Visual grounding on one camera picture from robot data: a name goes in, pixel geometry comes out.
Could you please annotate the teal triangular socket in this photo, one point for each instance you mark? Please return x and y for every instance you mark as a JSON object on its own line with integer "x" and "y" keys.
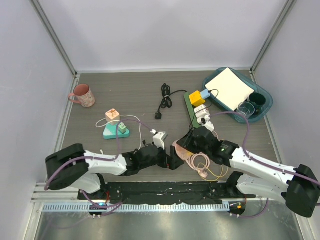
{"x": 111, "y": 132}

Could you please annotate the white paper pad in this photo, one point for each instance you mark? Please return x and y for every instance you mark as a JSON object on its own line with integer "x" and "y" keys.
{"x": 231, "y": 89}

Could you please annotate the peach cube socket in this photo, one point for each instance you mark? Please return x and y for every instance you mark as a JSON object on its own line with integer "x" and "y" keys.
{"x": 112, "y": 116}

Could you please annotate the dark green cup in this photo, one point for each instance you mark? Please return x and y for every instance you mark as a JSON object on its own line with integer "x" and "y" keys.
{"x": 257, "y": 99}

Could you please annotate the green power strip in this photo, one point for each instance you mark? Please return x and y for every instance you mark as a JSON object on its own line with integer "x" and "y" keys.
{"x": 191, "y": 113}

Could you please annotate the yellow cube socket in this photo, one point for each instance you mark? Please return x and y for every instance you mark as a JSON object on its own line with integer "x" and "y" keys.
{"x": 196, "y": 99}

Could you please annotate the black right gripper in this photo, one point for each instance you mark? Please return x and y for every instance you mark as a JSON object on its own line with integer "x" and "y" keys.
{"x": 188, "y": 142}

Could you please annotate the teal plastic tray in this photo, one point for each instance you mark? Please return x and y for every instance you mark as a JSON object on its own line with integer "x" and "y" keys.
{"x": 257, "y": 115}

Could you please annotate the clear glass cup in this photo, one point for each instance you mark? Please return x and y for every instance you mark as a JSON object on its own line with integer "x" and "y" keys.
{"x": 246, "y": 109}

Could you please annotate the white cube adapter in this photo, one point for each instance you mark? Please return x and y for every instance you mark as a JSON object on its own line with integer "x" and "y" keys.
{"x": 202, "y": 116}

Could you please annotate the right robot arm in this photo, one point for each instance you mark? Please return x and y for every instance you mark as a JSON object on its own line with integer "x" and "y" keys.
{"x": 296, "y": 187}

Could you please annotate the light blue charger plug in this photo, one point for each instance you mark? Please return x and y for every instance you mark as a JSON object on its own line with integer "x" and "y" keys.
{"x": 205, "y": 94}

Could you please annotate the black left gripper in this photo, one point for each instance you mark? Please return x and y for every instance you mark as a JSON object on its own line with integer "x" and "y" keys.
{"x": 175, "y": 161}

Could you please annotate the pink floral mug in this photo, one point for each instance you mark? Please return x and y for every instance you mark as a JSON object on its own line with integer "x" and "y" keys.
{"x": 82, "y": 95}

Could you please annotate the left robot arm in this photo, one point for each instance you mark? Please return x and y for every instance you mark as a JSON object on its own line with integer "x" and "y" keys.
{"x": 81, "y": 169}

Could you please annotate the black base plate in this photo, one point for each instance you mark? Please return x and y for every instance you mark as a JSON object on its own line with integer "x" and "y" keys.
{"x": 168, "y": 193}

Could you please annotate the white cable duct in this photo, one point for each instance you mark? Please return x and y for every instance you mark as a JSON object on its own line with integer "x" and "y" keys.
{"x": 82, "y": 207}

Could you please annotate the pink round socket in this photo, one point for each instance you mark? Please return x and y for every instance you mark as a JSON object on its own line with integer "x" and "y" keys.
{"x": 182, "y": 153}

